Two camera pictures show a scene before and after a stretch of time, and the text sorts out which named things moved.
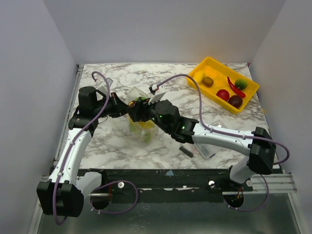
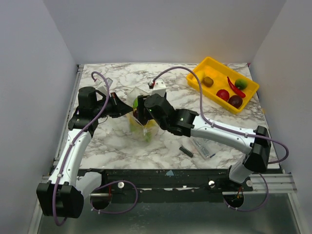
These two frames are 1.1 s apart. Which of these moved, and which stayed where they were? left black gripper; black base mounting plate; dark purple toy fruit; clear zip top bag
Moved: dark purple toy fruit
Stayed: clear zip top bag; black base mounting plate; left black gripper
